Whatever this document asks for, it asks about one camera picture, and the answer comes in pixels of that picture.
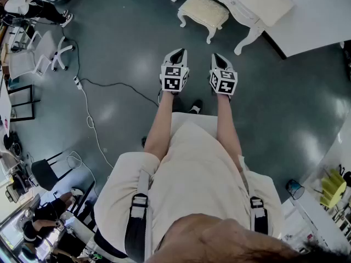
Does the person's right forearm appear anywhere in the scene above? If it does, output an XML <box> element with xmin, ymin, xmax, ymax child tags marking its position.
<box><xmin>216</xmin><ymin>94</ymin><xmax>244</xmax><ymax>173</ymax></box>

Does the person's left forearm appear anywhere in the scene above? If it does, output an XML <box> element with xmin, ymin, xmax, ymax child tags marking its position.
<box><xmin>143</xmin><ymin>91</ymin><xmax>177</xmax><ymax>159</ymax></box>

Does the grey black shoulder strap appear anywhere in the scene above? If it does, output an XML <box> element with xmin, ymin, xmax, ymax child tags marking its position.
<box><xmin>124</xmin><ymin>168</ymin><xmax>155</xmax><ymax>263</ymax></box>
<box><xmin>248</xmin><ymin>195</ymin><xmax>270</xmax><ymax>236</ymax></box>

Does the black metal frame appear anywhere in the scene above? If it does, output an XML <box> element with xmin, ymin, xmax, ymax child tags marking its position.
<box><xmin>7</xmin><ymin>84</ymin><xmax>36</xmax><ymax>121</ymax></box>

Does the white side table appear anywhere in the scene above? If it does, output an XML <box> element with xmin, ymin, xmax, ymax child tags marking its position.
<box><xmin>0</xmin><ymin>74</ymin><xmax>12</xmax><ymax>133</ymax></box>

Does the grey black right shoulder strap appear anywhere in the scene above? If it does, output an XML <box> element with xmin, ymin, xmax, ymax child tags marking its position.
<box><xmin>248</xmin><ymin>195</ymin><xmax>270</xmax><ymax>236</ymax></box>

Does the black stool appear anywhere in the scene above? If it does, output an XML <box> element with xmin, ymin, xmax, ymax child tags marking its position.
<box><xmin>31</xmin><ymin>151</ymin><xmax>72</xmax><ymax>192</ymax></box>

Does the black waste bin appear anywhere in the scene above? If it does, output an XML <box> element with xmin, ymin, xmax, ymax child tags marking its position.
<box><xmin>285</xmin><ymin>179</ymin><xmax>306</xmax><ymax>201</ymax></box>

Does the cream cushioned white stool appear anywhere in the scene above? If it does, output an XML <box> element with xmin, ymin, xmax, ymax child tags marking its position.
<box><xmin>177</xmin><ymin>0</ymin><xmax>230</xmax><ymax>45</ymax></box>

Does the grey black left shoulder strap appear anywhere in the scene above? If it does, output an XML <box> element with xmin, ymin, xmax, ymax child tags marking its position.
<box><xmin>124</xmin><ymin>168</ymin><xmax>155</xmax><ymax>263</ymax></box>

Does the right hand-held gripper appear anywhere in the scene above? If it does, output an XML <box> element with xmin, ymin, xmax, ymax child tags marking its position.
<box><xmin>209</xmin><ymin>53</ymin><xmax>238</xmax><ymax>103</ymax></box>

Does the white counter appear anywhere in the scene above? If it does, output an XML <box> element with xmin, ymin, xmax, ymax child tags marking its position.
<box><xmin>281</xmin><ymin>118</ymin><xmax>351</xmax><ymax>248</ymax></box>

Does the white floor cable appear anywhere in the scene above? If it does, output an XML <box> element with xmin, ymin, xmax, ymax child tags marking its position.
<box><xmin>66</xmin><ymin>88</ymin><xmax>115</xmax><ymax>197</ymax></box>

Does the yellow chair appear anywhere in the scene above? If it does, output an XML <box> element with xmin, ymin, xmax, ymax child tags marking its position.
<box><xmin>319</xmin><ymin>168</ymin><xmax>348</xmax><ymax>210</ymax></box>

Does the black floor cable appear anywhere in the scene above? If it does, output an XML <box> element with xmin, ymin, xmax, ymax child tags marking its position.
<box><xmin>60</xmin><ymin>25</ymin><xmax>160</xmax><ymax>108</ymax></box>

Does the white dressing table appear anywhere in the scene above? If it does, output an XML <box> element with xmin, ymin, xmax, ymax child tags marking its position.
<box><xmin>168</xmin><ymin>0</ymin><xmax>296</xmax><ymax>56</ymax></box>

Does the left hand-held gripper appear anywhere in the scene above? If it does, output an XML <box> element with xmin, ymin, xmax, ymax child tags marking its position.
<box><xmin>159</xmin><ymin>48</ymin><xmax>191</xmax><ymax>96</ymax></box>

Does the white office chair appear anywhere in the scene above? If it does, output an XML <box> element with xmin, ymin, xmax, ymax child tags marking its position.
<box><xmin>9</xmin><ymin>30</ymin><xmax>76</xmax><ymax>79</ymax></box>

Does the white raised platform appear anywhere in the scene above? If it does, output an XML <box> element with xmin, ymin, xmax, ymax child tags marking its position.
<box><xmin>262</xmin><ymin>0</ymin><xmax>351</xmax><ymax>60</ymax></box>

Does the person's cream shirt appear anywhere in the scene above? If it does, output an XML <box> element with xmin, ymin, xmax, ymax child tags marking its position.
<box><xmin>93</xmin><ymin>112</ymin><xmax>285</xmax><ymax>263</ymax></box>

